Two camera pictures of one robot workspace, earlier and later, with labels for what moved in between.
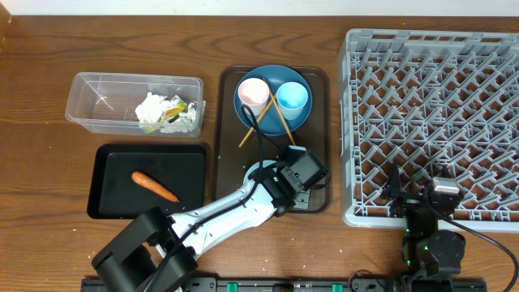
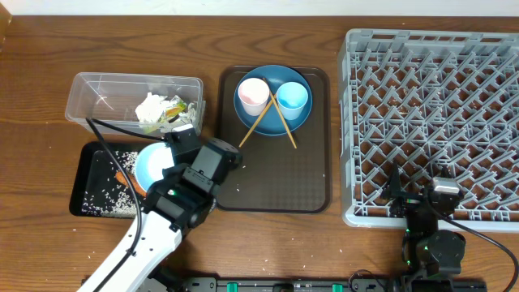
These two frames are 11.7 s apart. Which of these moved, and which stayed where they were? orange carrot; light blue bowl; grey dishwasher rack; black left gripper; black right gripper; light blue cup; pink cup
Moved: orange carrot; light blue bowl; black left gripper
Stayed: light blue cup; pink cup; grey dishwasher rack; black right gripper
